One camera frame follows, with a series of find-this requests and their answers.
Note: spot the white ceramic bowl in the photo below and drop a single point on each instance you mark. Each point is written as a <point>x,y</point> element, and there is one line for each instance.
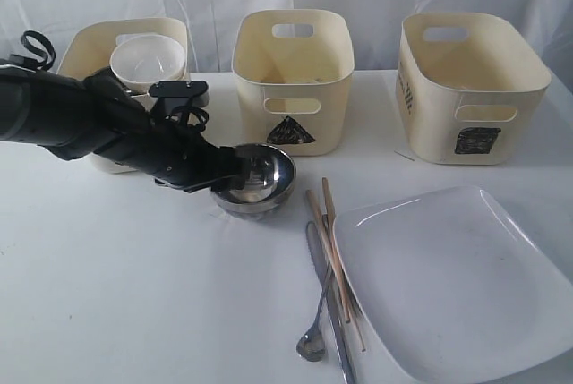
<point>140,62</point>

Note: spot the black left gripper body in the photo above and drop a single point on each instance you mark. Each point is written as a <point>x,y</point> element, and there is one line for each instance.
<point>175,156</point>

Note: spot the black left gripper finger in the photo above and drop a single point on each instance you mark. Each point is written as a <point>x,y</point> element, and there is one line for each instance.
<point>232,161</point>
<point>226,181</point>

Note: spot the long steel spoon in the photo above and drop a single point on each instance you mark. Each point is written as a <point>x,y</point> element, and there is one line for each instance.
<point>311,345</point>

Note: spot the cream bin with square mark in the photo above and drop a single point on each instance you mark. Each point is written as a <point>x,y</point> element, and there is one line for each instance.
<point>467,87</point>

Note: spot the white square plate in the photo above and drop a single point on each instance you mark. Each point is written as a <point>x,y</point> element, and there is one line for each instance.
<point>453,287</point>

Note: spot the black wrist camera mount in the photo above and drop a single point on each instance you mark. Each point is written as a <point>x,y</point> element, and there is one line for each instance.
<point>181,101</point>

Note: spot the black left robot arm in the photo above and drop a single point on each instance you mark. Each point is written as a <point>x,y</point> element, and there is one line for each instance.
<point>72,119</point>

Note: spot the steel table knife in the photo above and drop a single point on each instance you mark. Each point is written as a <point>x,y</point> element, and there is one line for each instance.
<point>320,265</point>

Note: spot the cream bin with circle mark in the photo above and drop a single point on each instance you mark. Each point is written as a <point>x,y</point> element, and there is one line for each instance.
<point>91,48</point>

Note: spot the stainless steel bowl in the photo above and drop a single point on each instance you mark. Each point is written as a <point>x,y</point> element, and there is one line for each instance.
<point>269,184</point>

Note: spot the cream bin with triangle mark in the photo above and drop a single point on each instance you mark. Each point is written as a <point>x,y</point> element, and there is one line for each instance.
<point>293,71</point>

